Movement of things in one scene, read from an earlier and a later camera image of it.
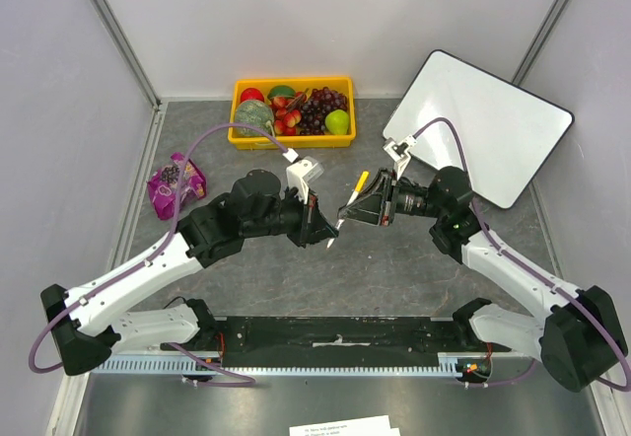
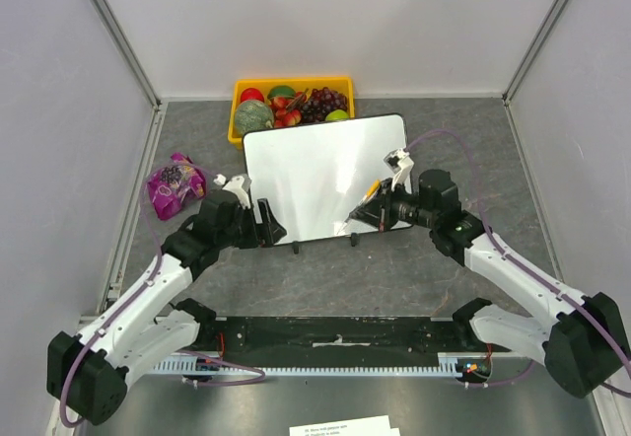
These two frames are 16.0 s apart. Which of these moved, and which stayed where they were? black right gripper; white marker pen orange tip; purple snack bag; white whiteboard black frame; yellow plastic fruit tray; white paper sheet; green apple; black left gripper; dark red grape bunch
Moved: white whiteboard black frame; white marker pen orange tip; black left gripper
Stayed: black right gripper; green apple; yellow plastic fruit tray; white paper sheet; dark red grape bunch; purple snack bag
